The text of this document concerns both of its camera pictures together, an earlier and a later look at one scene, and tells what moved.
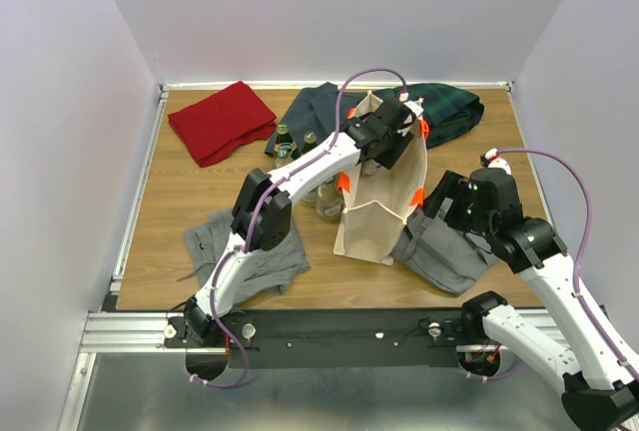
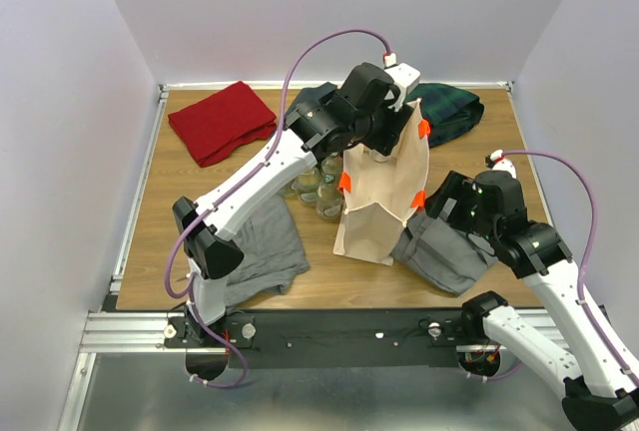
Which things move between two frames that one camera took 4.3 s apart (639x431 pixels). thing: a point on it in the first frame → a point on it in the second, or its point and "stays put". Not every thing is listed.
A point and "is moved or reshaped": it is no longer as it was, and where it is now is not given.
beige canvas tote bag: [376, 202] stays put
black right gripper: [451, 184] stays put
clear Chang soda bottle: [328, 202] stays put
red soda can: [368, 167] is moved or reshaped
